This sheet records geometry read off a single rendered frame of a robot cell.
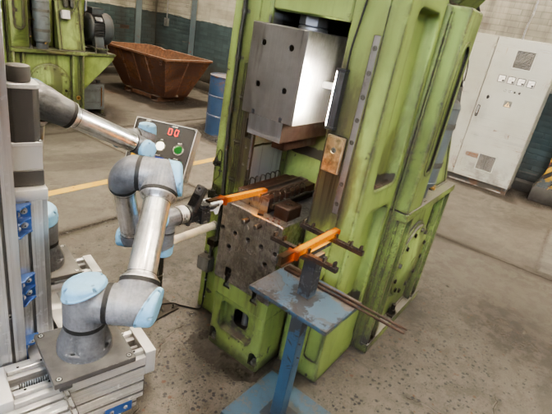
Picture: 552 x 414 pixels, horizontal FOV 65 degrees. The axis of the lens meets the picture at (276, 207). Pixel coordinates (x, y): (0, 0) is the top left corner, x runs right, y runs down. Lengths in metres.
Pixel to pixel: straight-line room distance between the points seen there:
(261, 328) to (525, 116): 5.44
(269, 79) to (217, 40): 8.34
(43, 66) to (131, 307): 5.50
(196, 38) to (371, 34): 9.01
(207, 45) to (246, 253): 8.63
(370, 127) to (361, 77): 0.21
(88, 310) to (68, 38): 5.65
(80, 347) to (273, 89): 1.29
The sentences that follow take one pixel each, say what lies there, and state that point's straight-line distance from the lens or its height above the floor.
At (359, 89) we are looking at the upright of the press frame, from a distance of 1.94.
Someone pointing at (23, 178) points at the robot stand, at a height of 1.28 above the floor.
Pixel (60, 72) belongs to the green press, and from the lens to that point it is 6.63.
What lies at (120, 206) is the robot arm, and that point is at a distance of 1.59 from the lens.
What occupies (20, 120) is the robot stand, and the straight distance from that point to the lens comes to 1.32.
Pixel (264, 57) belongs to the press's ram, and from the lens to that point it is 2.04.
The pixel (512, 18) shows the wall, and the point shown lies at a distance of 7.70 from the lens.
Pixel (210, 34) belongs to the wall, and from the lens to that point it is 10.48.
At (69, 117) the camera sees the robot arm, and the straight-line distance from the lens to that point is 1.62.
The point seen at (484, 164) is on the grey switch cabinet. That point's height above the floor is 0.36.
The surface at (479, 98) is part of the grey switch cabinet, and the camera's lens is 7.07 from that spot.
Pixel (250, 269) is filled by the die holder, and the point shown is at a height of 0.62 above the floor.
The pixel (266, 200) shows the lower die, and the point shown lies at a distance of 2.11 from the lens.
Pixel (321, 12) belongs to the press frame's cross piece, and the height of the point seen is 1.84.
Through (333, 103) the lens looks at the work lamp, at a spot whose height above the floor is 1.49.
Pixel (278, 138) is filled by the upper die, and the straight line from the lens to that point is 2.01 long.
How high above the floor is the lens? 1.78
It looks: 23 degrees down
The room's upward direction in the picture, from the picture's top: 11 degrees clockwise
